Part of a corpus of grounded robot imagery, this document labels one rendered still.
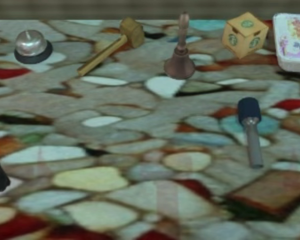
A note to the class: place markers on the tan cardboard box green logo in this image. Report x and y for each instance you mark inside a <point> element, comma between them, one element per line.
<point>242,35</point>

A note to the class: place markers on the white floral printed box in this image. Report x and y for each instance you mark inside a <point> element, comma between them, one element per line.
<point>293,42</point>

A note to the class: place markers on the microphone with dark blue head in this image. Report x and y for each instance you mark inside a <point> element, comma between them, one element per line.
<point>250,112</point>

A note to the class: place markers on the silver desk call bell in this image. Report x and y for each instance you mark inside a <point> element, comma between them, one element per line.
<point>31,45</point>

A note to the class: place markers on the bronze hand bell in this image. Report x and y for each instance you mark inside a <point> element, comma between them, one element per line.
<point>180,62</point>

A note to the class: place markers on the wooden mallet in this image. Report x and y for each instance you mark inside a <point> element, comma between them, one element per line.
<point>130,31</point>

